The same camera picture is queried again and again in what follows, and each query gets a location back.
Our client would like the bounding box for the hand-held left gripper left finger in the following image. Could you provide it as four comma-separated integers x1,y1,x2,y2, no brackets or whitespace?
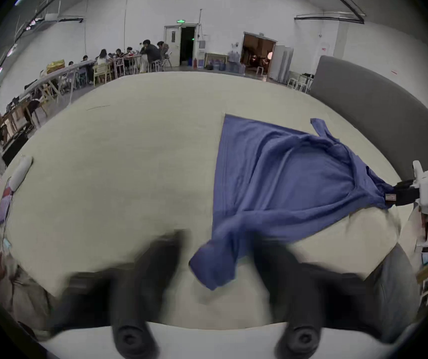
49,230,193,359

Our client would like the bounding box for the grey padded headboard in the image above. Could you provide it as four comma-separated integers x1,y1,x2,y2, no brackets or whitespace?
309,55,428,181

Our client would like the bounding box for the bed with beige sheet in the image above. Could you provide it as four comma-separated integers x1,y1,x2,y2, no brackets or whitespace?
0,71,417,332

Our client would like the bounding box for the row of tables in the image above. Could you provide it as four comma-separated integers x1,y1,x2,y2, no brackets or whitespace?
4,60,99,127

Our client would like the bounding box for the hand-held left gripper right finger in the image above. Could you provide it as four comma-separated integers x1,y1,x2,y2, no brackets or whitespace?
251,235,387,359

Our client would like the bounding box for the blue shirt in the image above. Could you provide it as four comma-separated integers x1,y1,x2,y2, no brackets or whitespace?
189,114,395,291

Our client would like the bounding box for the phone with purple case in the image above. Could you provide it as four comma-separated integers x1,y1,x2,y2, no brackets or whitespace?
0,187,15,225

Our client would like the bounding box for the white hand controller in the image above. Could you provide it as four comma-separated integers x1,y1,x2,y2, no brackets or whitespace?
9,155,34,192

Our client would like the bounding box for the group of people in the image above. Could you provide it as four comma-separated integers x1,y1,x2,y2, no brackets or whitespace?
81,39,174,85

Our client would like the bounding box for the white cabinet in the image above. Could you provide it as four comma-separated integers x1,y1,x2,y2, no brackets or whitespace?
269,45,294,82

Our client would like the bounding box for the group of water bottles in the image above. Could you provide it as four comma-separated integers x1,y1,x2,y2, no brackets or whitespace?
213,50,245,75

